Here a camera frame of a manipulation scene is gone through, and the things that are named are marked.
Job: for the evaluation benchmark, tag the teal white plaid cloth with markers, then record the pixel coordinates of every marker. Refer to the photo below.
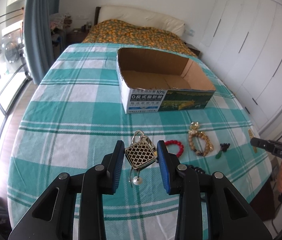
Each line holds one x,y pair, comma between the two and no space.
76,117

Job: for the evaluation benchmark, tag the white built-in wardrobe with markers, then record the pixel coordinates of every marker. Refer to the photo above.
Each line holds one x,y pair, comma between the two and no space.
242,45

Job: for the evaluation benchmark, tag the dark wooden nightstand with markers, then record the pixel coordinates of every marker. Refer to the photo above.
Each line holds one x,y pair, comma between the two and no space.
76,36
193,49

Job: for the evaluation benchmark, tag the dark wooden left nightstand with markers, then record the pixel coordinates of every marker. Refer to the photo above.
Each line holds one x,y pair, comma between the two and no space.
76,36

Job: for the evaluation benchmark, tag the pile of clothes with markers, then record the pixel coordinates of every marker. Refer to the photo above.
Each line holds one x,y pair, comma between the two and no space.
59,21

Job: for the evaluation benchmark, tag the orange floral bedspread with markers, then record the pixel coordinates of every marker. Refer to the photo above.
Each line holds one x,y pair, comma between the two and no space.
120,32

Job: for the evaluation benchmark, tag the blue curtain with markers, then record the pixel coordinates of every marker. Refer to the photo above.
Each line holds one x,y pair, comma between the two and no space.
37,36

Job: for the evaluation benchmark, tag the gold lattice keychain charm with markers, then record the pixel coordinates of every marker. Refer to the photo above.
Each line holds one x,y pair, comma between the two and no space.
140,154

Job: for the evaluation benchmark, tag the glass sliding balcony door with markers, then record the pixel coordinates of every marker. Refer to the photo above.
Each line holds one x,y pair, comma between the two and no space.
13,77

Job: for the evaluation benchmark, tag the green pendant dark tassel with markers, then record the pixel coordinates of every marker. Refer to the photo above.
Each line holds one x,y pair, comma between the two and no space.
223,148

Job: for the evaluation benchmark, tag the dark wooden right nightstand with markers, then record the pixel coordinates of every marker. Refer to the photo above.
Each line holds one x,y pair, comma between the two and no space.
193,49

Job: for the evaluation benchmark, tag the cream padded headboard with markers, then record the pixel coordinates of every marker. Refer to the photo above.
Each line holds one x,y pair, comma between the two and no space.
139,17

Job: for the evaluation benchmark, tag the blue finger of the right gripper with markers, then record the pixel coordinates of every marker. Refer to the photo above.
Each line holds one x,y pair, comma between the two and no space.
267,145

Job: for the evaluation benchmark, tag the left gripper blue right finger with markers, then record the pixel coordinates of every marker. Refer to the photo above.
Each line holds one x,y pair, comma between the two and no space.
182,180

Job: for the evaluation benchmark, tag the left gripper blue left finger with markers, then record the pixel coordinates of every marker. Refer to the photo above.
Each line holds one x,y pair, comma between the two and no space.
99,180

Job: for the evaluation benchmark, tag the washing machine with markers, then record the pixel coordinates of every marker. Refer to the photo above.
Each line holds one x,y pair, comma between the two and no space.
11,44

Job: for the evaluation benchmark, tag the open cardboard box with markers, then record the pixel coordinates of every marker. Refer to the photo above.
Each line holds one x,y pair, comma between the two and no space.
156,81

